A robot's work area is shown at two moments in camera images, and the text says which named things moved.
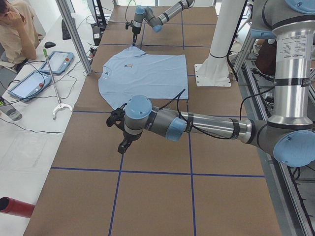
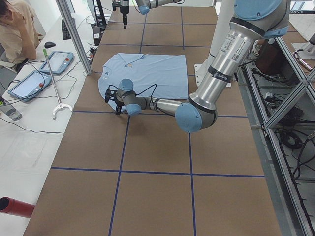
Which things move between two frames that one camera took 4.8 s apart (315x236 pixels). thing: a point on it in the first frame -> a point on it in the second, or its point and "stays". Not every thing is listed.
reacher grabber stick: (68, 105) stays
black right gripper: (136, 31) -> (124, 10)
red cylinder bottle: (14, 207) stays
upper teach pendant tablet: (59, 61) stays
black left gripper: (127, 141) -> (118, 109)
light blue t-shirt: (132, 73) stays
